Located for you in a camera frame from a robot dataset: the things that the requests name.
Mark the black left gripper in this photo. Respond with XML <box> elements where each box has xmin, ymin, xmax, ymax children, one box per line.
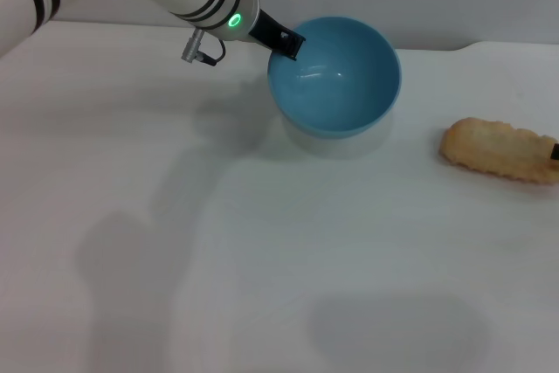
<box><xmin>248</xmin><ymin>9</ymin><xmax>307</xmax><ymax>61</ymax></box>

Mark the silver plug with black cable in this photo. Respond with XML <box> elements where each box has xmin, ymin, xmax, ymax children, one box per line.
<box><xmin>182</xmin><ymin>28</ymin><xmax>226</xmax><ymax>67</ymax></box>

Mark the blue bowl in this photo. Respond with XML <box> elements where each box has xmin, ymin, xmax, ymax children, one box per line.
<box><xmin>266</xmin><ymin>16</ymin><xmax>402</xmax><ymax>160</ymax></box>

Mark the golden ridged bread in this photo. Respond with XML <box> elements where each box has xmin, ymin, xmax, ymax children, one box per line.
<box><xmin>438</xmin><ymin>116</ymin><xmax>559</xmax><ymax>186</ymax></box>

